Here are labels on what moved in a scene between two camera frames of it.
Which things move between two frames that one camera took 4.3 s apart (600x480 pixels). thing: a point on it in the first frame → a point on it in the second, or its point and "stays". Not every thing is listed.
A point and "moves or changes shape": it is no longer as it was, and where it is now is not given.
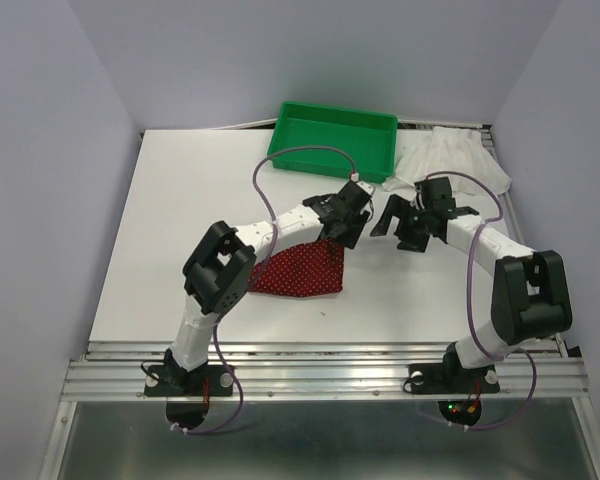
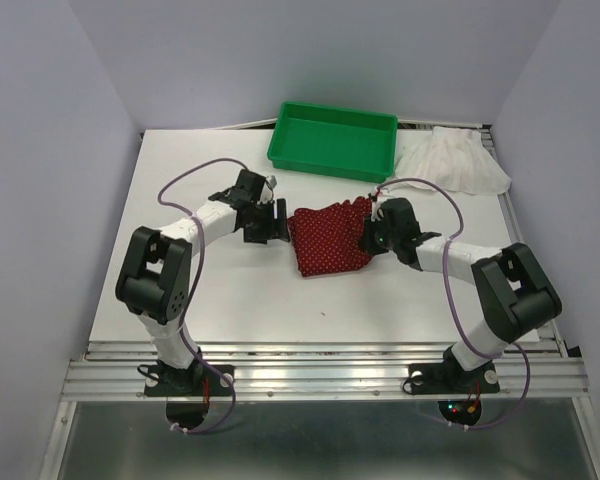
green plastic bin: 367,138 stays
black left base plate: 175,381 stays
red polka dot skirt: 308,269 moves or changes shape
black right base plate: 448,378 stays
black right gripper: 400,207 → 367,239
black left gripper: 349,239 → 275,228
